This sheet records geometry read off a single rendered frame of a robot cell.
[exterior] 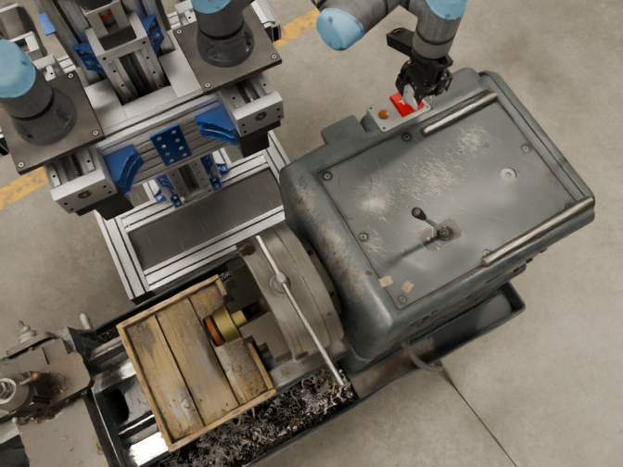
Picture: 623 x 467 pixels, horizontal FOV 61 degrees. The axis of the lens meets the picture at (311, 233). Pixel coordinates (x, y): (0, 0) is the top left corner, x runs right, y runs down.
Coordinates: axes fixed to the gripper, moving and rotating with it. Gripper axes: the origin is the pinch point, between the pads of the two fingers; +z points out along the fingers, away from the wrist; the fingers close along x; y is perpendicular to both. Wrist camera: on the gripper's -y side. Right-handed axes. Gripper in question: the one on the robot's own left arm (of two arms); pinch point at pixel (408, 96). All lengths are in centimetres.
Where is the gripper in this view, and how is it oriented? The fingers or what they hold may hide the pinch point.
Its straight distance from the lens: 127.9
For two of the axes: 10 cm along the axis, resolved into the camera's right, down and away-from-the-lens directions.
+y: 4.8, 8.3, -3.0
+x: 8.8, -4.5, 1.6
